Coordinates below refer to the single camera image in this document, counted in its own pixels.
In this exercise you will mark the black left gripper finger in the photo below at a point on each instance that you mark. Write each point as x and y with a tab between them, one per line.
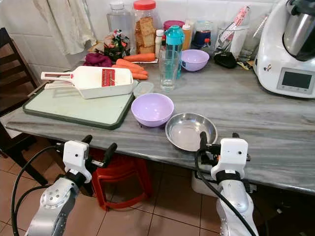
110	151
87	139

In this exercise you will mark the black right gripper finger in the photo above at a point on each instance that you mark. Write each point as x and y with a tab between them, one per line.
236	135
204	141

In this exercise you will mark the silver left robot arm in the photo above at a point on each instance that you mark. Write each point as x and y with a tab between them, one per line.
51	209

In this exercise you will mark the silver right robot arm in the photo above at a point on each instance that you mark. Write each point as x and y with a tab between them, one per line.
234	206

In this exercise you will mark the shallow steel bowl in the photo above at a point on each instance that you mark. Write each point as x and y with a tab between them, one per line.
187	132

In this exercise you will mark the red plastic stool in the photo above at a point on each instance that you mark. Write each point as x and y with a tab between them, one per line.
123	169

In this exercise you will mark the green rimmed cutting board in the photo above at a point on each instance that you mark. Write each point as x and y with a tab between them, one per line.
74	110

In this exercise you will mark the white plastic box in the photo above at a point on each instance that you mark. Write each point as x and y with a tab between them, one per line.
202	186

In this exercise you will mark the white mandoline slicer red blade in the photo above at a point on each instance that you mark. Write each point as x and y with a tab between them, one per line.
86	81

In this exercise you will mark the large purple plastic bowl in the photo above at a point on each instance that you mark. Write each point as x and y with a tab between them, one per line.
152	109

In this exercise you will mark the clear plastic container lid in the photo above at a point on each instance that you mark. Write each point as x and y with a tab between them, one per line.
143	87

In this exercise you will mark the black pouch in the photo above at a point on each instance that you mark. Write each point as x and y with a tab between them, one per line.
225	60

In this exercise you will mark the clear drinking glass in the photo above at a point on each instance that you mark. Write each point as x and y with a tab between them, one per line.
168	71

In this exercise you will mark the orange carrot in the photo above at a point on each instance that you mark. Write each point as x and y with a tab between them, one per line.
129	65
139	75
140	57

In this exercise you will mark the small purple plastic bowl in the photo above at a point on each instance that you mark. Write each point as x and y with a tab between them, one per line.
195	60

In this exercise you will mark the dark wooden chair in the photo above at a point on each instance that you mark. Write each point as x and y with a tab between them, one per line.
12	83

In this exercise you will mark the white kitchen cooking machine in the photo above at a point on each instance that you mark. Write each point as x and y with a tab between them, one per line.
275	54

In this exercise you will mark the clear plastic utensil holder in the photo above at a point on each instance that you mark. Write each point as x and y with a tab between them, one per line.
235	42

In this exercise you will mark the dark flower print packet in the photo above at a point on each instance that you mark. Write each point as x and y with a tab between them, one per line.
116	45

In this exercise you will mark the clear glass measuring jug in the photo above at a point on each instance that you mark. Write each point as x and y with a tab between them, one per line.
256	39

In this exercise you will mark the dark jar with clear lid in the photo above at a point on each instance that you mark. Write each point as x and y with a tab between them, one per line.
203	35

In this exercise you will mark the orange sauce bottle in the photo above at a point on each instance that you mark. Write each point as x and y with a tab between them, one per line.
186	35

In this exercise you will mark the small white bottle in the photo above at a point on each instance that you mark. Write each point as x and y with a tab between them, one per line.
159	43

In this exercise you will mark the teal water bottle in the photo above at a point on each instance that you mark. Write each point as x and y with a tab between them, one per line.
174	37

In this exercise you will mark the pink and white utensil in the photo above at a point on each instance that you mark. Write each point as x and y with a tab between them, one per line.
238	19

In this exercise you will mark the cream hanging towel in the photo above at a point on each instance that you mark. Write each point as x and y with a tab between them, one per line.
64	24

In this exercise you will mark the maroon lidded container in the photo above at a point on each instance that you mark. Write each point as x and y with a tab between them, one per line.
172	23

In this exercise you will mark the red lidded jar with bread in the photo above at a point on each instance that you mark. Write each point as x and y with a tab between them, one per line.
144	29

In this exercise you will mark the clear plastic bottle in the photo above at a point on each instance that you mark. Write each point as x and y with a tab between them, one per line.
119	19

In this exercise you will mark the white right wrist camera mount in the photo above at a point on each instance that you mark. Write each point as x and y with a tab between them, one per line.
231	155

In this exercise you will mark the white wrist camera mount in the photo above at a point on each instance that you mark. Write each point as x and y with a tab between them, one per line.
76	157
231	155

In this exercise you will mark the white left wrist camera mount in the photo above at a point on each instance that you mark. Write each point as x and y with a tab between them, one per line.
76	157

